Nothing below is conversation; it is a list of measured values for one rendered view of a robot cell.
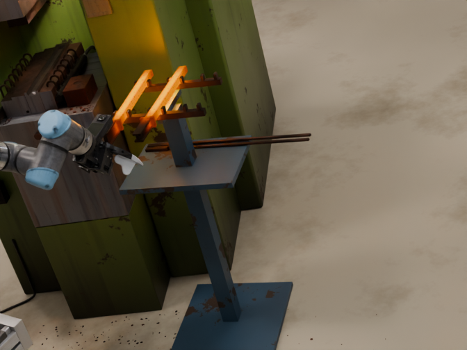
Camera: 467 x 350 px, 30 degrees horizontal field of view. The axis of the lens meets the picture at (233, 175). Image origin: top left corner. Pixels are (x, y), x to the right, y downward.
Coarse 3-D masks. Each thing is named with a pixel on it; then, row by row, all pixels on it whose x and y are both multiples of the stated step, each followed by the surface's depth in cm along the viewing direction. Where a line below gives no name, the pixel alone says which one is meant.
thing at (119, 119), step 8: (144, 72) 301; (152, 72) 302; (144, 80) 295; (136, 88) 291; (144, 88) 294; (128, 96) 287; (136, 96) 287; (128, 104) 281; (120, 112) 277; (120, 120) 272; (112, 128) 269; (120, 128) 272; (104, 136) 265; (112, 136) 269
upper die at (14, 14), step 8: (0, 0) 290; (8, 0) 290; (16, 0) 289; (24, 0) 295; (32, 0) 301; (0, 8) 292; (8, 8) 291; (16, 8) 291; (24, 8) 294; (0, 16) 293; (8, 16) 293; (16, 16) 293; (24, 16) 293
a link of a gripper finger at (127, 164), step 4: (116, 156) 239; (120, 156) 239; (132, 156) 240; (116, 160) 239; (120, 160) 239; (124, 160) 240; (128, 160) 240; (132, 160) 241; (136, 160) 242; (120, 164) 239; (124, 164) 240; (128, 164) 240; (132, 164) 241; (140, 164) 243; (124, 168) 240; (128, 168) 240; (132, 168) 241; (124, 172) 240; (128, 172) 240
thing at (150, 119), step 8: (176, 72) 295; (184, 72) 296; (176, 80) 289; (168, 88) 285; (176, 88) 288; (160, 96) 281; (168, 96) 282; (160, 104) 276; (152, 112) 272; (160, 112) 275; (144, 120) 268; (152, 120) 268; (136, 128) 264; (144, 128) 263; (136, 136) 262; (144, 136) 264
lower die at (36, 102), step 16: (64, 48) 338; (80, 48) 340; (32, 64) 336; (64, 64) 325; (16, 80) 326; (32, 80) 320; (48, 80) 315; (16, 96) 310; (32, 96) 309; (48, 96) 308; (16, 112) 313; (32, 112) 312
